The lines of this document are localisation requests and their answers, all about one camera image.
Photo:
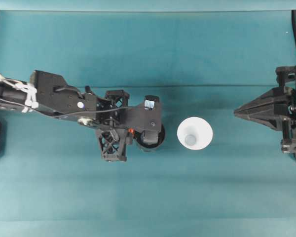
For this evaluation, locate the white paper cup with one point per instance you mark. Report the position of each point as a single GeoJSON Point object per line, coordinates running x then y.
{"type": "Point", "coordinates": [195, 133]}

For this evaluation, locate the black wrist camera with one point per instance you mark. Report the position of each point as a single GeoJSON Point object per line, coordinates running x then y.
{"type": "Point", "coordinates": [143, 118]}

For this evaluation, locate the blue-green table cloth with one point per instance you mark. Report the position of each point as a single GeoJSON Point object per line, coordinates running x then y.
{"type": "Point", "coordinates": [148, 197]}

